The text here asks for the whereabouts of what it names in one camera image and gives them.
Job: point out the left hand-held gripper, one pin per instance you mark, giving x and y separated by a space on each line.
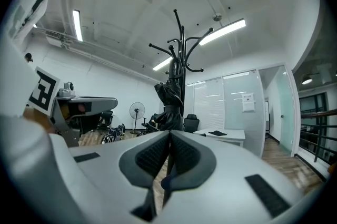
43 91

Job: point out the white ceiling air vent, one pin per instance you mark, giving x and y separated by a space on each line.
54 38

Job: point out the glass partition with blinds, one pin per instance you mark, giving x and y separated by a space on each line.
210 101

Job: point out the dark blue cap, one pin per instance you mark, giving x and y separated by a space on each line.
171 120

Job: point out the black office chair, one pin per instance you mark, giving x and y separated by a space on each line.
190 122

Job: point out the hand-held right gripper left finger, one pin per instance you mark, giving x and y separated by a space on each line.
110 165

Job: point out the black cloth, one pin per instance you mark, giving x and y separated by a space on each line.
217 133

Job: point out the frosted glass door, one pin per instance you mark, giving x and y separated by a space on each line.
285 112

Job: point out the black dome wall camera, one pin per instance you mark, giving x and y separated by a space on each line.
28 57

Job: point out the white printed t-shirt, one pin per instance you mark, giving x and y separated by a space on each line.
15 80

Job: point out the black pendant lamp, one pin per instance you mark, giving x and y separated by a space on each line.
307 81

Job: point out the white paper notice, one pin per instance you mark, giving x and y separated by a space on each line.
248 103

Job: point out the black standing fan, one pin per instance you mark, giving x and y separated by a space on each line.
137 110

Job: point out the small grey gripper camera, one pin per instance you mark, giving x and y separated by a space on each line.
65 91

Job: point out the black umbrella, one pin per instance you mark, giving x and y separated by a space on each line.
168 93

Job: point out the ceiling tube light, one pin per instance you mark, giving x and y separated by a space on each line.
223 30
162 64
78 25

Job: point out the black metal railing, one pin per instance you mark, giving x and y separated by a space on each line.
318 151

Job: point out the white jacket with black stripes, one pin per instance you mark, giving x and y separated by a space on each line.
29 1

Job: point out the white rectangular desk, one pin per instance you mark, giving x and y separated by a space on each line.
234 134

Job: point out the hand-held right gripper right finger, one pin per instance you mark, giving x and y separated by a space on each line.
231 186

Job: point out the black coat stand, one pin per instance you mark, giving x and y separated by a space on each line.
182 41

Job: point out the person's left forearm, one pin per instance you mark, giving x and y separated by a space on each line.
39 120

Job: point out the round ceiling smoke detector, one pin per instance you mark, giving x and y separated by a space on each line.
217 17

